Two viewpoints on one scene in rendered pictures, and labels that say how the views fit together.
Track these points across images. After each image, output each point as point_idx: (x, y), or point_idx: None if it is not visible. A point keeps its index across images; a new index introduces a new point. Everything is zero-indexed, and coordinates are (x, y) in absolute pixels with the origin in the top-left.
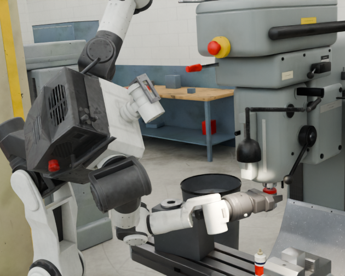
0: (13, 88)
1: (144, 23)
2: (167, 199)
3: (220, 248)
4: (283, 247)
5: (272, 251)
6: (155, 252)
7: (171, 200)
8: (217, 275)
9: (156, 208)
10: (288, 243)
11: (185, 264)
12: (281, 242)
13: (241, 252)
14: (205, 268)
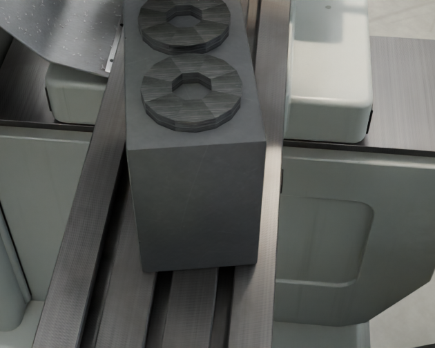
0: None
1: None
2: (166, 116)
3: (123, 112)
4: (23, 16)
5: (33, 47)
6: (268, 254)
7: (168, 96)
8: (273, 54)
9: (257, 122)
10: (13, 2)
11: (276, 134)
12: (11, 18)
13: (117, 65)
14: (258, 90)
